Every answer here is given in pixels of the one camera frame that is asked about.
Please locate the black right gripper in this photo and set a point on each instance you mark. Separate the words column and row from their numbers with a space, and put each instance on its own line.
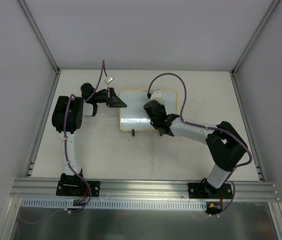
column 161, row 131

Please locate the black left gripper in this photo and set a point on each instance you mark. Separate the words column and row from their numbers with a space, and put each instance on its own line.
column 109, row 97

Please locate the yellow framed whiteboard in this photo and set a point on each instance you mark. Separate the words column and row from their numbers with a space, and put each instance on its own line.
column 134, row 118

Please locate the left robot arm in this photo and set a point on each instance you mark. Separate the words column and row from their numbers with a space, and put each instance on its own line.
column 67, row 118

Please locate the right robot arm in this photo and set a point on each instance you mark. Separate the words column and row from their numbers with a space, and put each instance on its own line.
column 225, row 145

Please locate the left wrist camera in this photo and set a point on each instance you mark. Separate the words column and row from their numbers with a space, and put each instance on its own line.
column 108, row 79

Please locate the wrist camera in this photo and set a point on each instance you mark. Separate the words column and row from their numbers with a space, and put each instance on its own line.
column 108, row 79
column 155, row 95

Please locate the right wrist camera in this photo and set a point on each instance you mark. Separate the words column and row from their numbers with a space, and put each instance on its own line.
column 155, row 95

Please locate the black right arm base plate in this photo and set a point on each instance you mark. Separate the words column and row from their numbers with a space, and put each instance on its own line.
column 203, row 190

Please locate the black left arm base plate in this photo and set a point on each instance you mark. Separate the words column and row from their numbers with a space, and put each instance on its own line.
column 78, row 187

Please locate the white slotted cable duct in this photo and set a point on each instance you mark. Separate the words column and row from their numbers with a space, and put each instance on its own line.
column 115, row 204

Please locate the aluminium mounting rail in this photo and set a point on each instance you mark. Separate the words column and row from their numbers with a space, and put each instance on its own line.
column 151, row 190

